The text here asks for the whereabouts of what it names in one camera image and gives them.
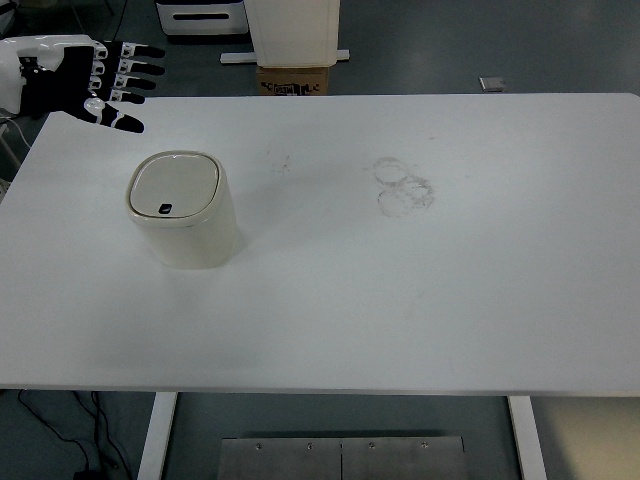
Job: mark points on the white table leg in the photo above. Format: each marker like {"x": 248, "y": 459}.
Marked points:
{"x": 158, "y": 436}
{"x": 526, "y": 437}

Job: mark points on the white floor rail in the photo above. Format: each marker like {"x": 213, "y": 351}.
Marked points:
{"x": 251, "y": 57}

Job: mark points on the small grey floor plate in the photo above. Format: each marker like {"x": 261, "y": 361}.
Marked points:
{"x": 492, "y": 84}

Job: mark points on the white cabinet on box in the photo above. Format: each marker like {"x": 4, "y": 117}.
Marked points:
{"x": 294, "y": 33}

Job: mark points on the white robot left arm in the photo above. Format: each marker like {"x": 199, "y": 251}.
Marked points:
{"x": 45, "y": 73}

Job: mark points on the white right table leg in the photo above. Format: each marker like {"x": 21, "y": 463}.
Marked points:
{"x": 526, "y": 437}

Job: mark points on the black robotic left hand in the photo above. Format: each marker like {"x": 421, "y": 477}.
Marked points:
{"x": 121, "y": 70}

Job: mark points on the black power adapter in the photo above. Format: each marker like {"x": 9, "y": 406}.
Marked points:
{"x": 88, "y": 474}

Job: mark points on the brown cardboard box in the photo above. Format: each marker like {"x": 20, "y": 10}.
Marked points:
{"x": 292, "y": 81}

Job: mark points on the white left table leg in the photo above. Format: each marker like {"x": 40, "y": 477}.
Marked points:
{"x": 158, "y": 436}

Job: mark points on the cream desktop trash can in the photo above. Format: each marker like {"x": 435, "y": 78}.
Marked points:
{"x": 181, "y": 203}

